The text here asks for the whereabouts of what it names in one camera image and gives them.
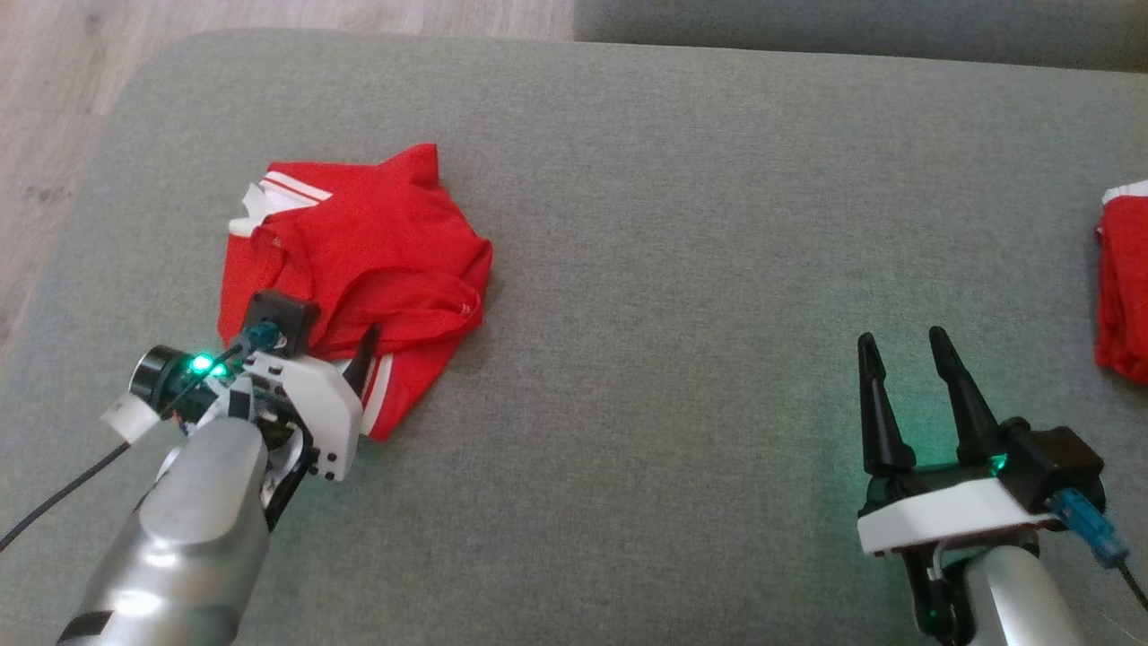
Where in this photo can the large grey sofa seat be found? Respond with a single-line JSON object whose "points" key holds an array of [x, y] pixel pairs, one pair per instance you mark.
{"points": [[673, 269]]}

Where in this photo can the white tape tag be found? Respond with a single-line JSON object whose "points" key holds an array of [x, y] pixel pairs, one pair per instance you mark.
{"points": [[130, 417]]}

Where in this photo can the red shorts white trim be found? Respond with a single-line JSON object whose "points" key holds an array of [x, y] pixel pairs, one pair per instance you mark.
{"points": [[1126, 287]]}

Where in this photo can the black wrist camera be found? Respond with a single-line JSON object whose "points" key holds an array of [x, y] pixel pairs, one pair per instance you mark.
{"points": [[1058, 462], [287, 314]]}

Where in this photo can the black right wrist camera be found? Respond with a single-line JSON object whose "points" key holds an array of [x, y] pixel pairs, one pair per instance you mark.
{"points": [[1058, 462]]}

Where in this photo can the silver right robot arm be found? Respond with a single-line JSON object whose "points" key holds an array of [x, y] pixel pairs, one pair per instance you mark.
{"points": [[1022, 601]]}

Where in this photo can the grey sofa cushion block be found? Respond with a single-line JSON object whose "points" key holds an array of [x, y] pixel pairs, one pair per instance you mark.
{"points": [[852, 22]]}

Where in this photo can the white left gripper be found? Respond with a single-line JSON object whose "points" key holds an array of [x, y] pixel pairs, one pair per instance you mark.
{"points": [[314, 404]]}

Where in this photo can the red jersey white sleeves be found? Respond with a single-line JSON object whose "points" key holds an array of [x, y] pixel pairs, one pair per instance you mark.
{"points": [[377, 242]]}

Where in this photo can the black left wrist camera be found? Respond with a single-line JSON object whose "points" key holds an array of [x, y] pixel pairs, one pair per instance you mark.
{"points": [[287, 314]]}

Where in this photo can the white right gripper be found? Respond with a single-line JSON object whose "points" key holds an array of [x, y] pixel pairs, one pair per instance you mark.
{"points": [[942, 516]]}

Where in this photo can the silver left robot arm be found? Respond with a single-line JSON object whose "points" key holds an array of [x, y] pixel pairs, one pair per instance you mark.
{"points": [[188, 538]]}

